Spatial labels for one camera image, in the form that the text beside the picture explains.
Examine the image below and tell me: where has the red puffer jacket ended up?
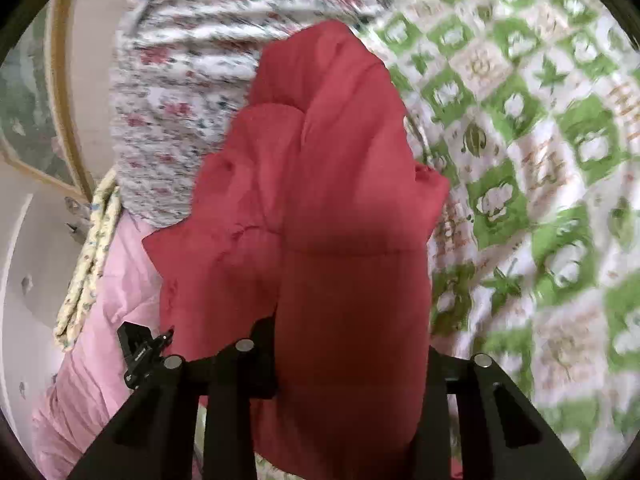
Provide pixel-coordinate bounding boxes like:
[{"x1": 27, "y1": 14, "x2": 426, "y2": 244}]
[{"x1": 143, "y1": 21, "x2": 449, "y2": 479}]

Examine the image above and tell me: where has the wooden bed frame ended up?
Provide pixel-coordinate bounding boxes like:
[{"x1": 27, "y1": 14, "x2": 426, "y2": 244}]
[{"x1": 43, "y1": 0, "x2": 94, "y2": 200}]

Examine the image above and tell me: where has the green patterned quilt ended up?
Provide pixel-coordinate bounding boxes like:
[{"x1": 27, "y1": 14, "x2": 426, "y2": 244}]
[{"x1": 360, "y1": 0, "x2": 639, "y2": 479}]

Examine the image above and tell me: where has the floral rose bedsheet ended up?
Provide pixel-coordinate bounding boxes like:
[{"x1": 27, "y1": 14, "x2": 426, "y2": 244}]
[{"x1": 110, "y1": 0, "x2": 404, "y2": 228}]

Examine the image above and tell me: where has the yellow floral fabric edge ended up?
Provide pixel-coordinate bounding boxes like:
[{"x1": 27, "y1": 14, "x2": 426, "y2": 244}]
[{"x1": 53, "y1": 167, "x2": 122, "y2": 352}]

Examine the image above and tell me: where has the pink quilted blanket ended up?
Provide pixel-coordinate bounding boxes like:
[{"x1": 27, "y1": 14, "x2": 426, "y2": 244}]
[{"x1": 32, "y1": 211, "x2": 162, "y2": 479}]

